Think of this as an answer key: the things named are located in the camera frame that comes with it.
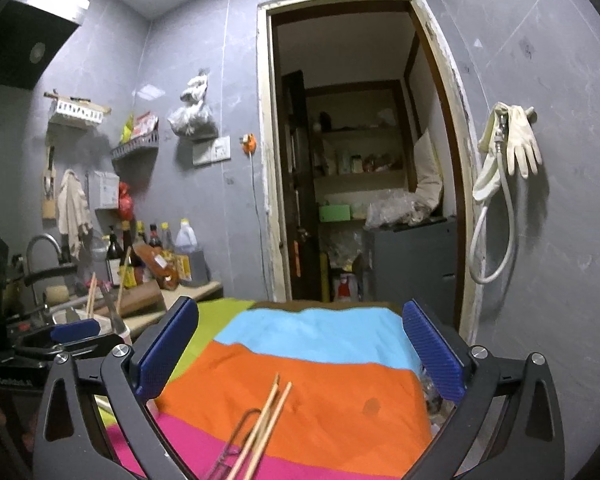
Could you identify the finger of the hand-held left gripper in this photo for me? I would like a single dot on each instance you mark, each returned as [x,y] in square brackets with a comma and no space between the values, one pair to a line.
[75,331]
[90,344]

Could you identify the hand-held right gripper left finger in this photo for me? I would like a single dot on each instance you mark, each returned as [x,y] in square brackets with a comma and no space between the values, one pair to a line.
[170,345]

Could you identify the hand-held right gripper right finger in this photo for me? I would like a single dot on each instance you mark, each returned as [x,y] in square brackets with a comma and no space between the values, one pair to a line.
[432,350]

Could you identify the white plastic utensil basket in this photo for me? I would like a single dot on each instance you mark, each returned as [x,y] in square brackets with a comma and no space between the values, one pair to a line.
[125,332]

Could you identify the wooden chopstick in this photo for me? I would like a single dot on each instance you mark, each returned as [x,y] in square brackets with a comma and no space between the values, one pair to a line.
[260,415]
[92,295]
[123,275]
[275,412]

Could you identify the metal spoon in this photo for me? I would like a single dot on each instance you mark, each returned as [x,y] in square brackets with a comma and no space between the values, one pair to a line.
[112,310]

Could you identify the wooden cutting board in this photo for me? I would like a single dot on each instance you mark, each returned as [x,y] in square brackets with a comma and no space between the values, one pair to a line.
[140,297]

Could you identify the metal faucet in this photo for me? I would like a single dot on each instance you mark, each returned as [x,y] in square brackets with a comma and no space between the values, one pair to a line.
[42,236]

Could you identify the dark bottle white label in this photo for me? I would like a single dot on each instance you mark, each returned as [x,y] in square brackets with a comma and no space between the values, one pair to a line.
[113,260]

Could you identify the grey cabinet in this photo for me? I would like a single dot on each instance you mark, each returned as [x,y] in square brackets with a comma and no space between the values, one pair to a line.
[415,265]

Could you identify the soy sauce bottle yellow label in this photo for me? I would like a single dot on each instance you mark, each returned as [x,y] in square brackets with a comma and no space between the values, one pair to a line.
[130,260]

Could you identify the clear bottle yellow cap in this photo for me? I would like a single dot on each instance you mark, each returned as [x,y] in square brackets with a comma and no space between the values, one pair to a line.
[168,237]

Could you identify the dark bottle black cap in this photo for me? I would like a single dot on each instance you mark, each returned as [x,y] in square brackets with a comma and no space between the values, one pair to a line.
[155,237]

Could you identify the red white bottle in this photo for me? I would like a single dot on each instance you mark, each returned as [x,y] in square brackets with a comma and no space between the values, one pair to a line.
[343,287]

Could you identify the hanging white towel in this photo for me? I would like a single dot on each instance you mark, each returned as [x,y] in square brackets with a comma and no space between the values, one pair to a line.
[74,205]

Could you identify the multicolour patchwork cloth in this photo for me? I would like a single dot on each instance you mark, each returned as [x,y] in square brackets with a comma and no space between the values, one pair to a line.
[305,360]

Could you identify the yellow tall object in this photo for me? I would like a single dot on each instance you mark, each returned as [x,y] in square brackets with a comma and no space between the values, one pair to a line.
[325,275]

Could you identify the red plastic bag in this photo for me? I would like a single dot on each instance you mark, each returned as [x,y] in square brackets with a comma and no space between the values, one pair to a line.
[125,202]

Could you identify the crumpled plastic bag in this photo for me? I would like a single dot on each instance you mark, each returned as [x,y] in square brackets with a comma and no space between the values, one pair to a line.
[395,210]

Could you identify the green box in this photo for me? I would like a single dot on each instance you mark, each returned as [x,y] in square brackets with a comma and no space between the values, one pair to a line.
[335,212]

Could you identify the cream rubber glove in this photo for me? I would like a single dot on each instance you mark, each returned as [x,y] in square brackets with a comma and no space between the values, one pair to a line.
[487,175]
[522,150]

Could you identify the wooden shelf unit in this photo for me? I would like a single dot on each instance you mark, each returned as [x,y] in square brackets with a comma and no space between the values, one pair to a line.
[360,177]

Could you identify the green snack packet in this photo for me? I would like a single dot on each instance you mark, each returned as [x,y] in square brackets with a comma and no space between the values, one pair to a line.
[128,130]

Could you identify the red snack packet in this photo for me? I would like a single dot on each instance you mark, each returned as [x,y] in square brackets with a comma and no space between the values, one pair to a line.
[145,125]

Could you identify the dark wooden door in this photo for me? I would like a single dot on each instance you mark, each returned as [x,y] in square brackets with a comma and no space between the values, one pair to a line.
[292,160]

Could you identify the hanging clear plastic bag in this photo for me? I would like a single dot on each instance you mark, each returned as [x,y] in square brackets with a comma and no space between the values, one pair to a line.
[192,115]

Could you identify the black range hood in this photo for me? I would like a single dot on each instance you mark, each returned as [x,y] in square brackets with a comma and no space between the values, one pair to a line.
[20,45]

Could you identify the white wall box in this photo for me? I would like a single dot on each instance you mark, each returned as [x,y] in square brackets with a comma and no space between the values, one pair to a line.
[107,190]

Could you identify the grey wall rack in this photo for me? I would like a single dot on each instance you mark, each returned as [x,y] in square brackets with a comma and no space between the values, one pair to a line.
[135,149]

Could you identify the wall socket panel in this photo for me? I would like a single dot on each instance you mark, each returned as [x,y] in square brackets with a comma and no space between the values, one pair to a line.
[211,151]

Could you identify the white wall basket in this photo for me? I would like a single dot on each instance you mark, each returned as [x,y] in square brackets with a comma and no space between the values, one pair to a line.
[77,109]

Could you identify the door frame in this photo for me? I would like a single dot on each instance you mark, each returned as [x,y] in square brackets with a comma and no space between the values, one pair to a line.
[266,160]

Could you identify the orange wall hook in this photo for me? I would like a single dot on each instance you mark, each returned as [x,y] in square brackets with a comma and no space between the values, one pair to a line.
[249,142]

